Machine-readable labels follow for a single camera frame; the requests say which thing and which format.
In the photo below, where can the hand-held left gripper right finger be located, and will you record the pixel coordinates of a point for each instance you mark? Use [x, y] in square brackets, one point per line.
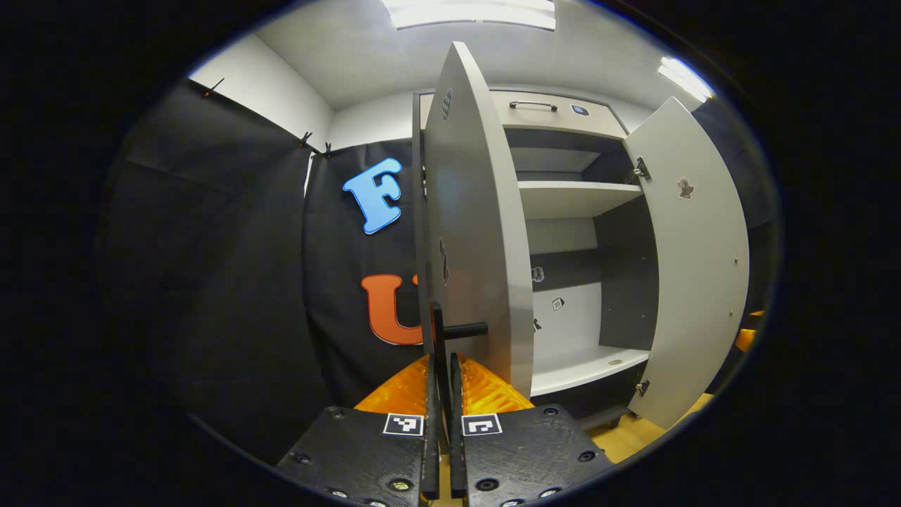
[457, 436]

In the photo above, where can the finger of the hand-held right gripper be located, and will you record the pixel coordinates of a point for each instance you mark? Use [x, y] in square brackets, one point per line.
[746, 339]

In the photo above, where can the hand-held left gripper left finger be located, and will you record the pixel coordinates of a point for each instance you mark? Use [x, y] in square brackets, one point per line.
[431, 436]

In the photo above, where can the grey shoe cabinet door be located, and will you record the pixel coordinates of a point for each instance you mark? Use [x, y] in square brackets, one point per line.
[479, 246]
[697, 282]

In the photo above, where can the grey double-door shoe cabinet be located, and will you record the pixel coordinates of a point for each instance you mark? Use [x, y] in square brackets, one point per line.
[626, 282]

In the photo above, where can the white cabinet shelf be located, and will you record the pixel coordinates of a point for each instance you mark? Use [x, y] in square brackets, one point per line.
[577, 201]
[584, 370]

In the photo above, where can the grey cabinet drawer front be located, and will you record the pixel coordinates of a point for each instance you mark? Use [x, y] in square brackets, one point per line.
[598, 123]

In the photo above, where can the black backdrop cloth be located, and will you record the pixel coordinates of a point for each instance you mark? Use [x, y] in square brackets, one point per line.
[211, 282]
[331, 282]
[760, 246]

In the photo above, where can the rectangular ceiling light panel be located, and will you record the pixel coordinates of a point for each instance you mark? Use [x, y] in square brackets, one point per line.
[468, 13]
[686, 79]

